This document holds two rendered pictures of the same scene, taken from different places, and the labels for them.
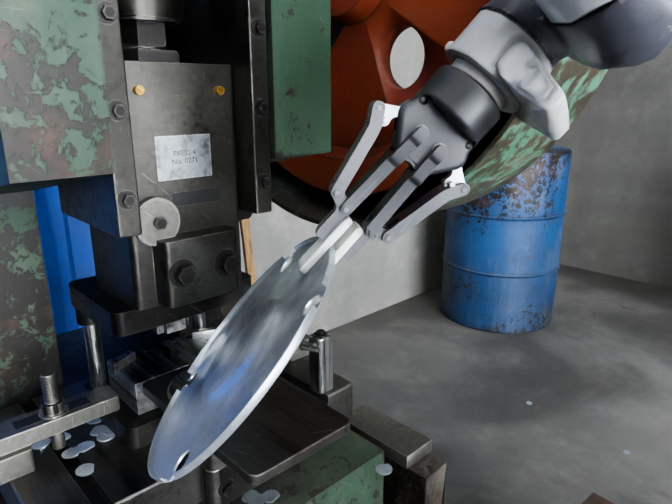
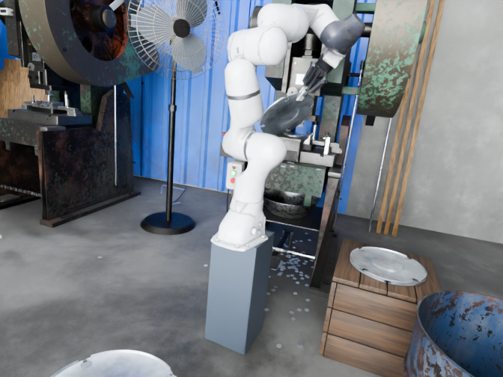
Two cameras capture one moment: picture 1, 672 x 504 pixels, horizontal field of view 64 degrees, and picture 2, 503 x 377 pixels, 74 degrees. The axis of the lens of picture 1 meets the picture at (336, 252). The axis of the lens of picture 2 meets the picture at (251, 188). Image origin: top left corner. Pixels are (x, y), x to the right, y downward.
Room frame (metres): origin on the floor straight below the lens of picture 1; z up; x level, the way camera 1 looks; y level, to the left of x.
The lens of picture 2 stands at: (-0.47, -1.28, 0.95)
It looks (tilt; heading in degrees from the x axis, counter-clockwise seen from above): 15 degrees down; 59
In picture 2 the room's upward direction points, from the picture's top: 6 degrees clockwise
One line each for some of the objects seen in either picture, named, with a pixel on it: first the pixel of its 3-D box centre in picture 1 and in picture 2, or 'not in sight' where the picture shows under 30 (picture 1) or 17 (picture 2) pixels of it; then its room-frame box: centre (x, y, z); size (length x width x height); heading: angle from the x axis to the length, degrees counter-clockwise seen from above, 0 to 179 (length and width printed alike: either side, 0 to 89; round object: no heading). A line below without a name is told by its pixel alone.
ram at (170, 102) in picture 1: (168, 175); (303, 85); (0.67, 0.21, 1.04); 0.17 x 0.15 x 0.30; 44
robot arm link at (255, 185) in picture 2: not in sight; (259, 167); (0.14, -0.29, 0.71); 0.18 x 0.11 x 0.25; 112
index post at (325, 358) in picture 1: (321, 359); (327, 144); (0.73, 0.02, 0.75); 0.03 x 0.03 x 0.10; 44
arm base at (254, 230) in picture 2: not in sight; (241, 219); (0.10, -0.28, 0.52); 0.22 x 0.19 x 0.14; 36
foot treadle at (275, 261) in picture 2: not in sight; (278, 247); (0.61, 0.14, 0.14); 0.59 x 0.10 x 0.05; 44
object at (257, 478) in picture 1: (242, 445); (290, 148); (0.58, 0.12, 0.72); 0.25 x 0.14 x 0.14; 44
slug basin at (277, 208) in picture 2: not in sight; (288, 203); (0.70, 0.24, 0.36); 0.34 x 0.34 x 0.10
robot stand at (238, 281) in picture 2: not in sight; (239, 285); (0.13, -0.26, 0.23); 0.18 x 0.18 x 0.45; 36
